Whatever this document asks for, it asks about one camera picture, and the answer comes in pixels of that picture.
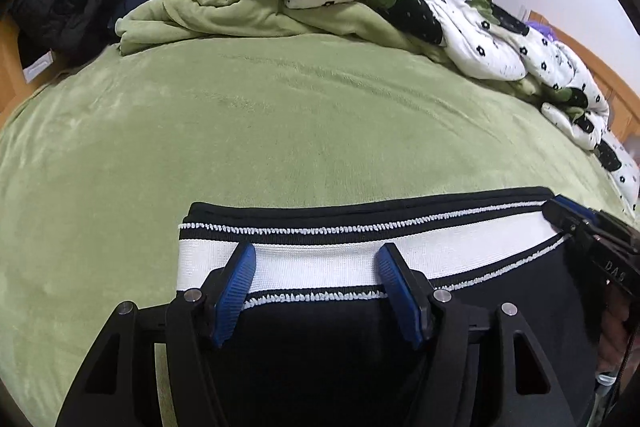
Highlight black pants with white stripe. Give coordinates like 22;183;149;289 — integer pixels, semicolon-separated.
177;186;604;426

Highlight person's right hand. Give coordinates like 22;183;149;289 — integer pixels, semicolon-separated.
598;284;629;372

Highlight purple item at headboard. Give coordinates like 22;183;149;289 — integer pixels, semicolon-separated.
527;20;556;41

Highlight green fleece bed blanket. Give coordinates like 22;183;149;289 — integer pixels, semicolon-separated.
0;0;639;427

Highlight black jacket on footboard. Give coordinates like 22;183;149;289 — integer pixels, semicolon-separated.
9;0;120;67

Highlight white floral quilt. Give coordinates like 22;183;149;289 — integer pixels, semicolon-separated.
169;0;640;212

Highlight wooden bed frame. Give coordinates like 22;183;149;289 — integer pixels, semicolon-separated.
1;14;639;142

